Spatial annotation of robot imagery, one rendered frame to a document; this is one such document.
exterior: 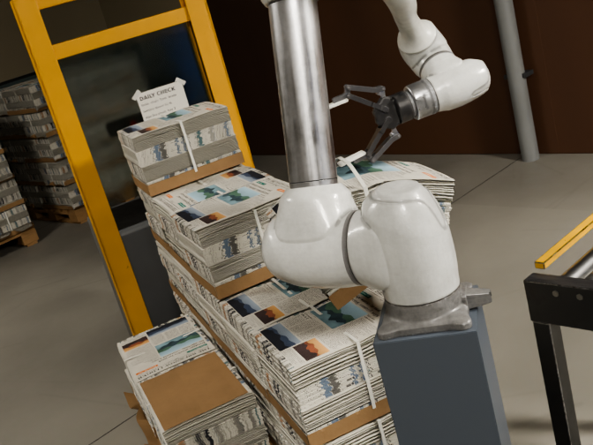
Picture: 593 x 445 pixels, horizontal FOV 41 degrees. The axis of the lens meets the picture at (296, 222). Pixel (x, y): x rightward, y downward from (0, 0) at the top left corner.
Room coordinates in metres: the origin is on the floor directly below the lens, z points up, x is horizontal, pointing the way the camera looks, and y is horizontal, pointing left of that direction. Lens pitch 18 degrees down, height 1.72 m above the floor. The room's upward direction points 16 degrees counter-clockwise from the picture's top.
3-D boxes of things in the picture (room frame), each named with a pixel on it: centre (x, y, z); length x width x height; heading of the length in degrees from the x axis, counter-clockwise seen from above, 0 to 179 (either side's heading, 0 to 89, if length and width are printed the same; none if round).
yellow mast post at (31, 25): (3.27, 0.79, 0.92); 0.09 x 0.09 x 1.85; 18
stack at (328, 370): (2.28, 0.12, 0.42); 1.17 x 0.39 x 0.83; 18
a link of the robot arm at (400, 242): (1.44, -0.19, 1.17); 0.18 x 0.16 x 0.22; 59
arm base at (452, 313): (1.42, -0.22, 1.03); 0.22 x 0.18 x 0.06; 72
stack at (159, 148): (2.96, 0.35, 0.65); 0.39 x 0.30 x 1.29; 108
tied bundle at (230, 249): (2.40, 0.16, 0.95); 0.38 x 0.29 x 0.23; 110
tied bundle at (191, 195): (2.68, 0.25, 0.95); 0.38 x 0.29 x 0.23; 108
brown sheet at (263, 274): (2.40, 0.16, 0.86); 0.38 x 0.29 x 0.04; 110
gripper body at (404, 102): (1.90, -0.30, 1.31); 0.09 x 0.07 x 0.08; 97
